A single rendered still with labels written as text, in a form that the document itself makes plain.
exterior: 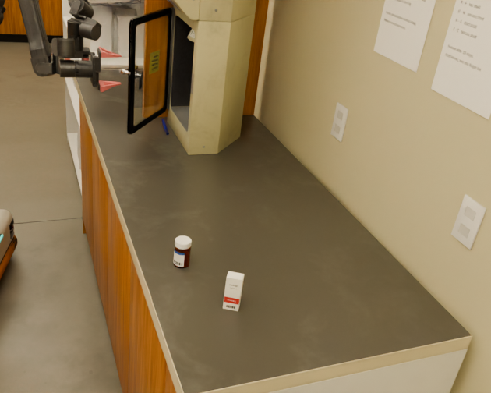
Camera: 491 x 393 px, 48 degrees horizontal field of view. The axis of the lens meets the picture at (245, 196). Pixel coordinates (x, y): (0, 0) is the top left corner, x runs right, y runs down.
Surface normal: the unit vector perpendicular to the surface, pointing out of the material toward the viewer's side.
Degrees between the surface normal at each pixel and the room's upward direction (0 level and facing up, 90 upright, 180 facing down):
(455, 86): 90
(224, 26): 90
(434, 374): 90
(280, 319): 0
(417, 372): 90
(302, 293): 0
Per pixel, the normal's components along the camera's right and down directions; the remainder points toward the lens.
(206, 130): 0.35, 0.48
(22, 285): 0.12, -0.87
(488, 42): -0.93, 0.07
